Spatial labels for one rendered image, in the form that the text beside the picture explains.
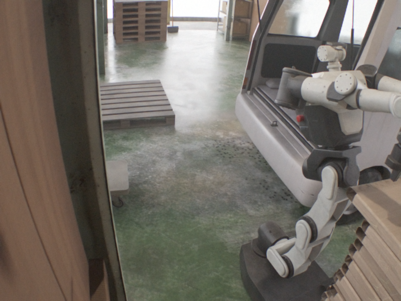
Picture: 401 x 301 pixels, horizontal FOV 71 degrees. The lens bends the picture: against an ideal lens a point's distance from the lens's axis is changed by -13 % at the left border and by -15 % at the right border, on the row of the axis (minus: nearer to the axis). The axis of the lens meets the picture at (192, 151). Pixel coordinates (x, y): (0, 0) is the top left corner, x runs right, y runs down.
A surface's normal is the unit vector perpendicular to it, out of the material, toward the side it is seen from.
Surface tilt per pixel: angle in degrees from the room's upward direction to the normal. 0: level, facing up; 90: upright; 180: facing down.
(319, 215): 90
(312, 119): 103
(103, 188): 90
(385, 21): 76
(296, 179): 87
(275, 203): 0
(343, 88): 64
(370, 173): 70
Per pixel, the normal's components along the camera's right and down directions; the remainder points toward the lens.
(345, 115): 0.27, 0.09
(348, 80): -0.80, -0.21
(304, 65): 0.25, 0.54
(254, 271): 0.06, -0.84
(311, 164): -0.92, 0.17
